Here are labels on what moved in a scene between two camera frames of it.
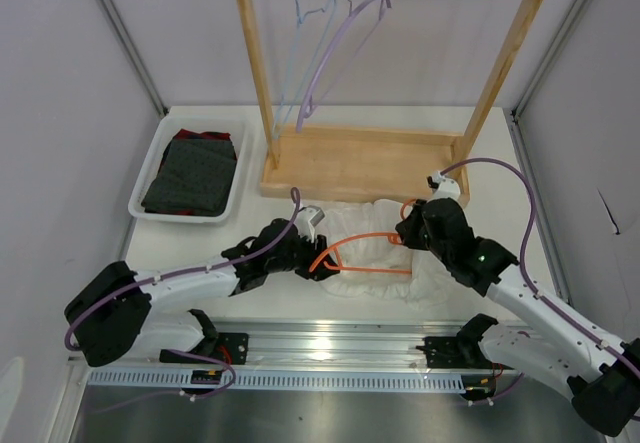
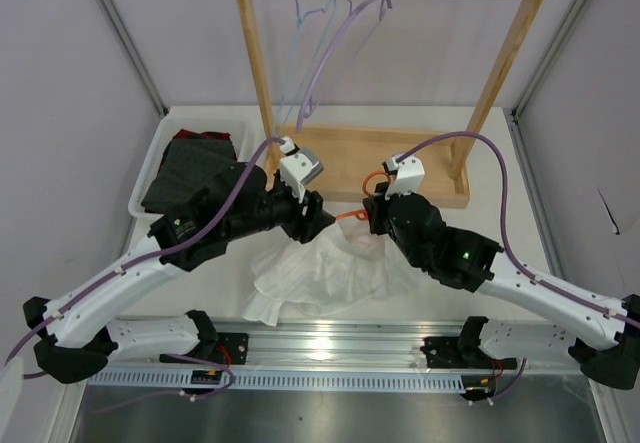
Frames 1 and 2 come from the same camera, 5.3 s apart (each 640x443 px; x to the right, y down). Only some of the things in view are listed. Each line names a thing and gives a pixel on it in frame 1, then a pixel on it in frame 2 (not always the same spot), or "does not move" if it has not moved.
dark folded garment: [195, 175] does not move
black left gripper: [319, 272] -> [305, 228]
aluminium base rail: [344, 344] does not move
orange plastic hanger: [340, 266] -> [362, 214]
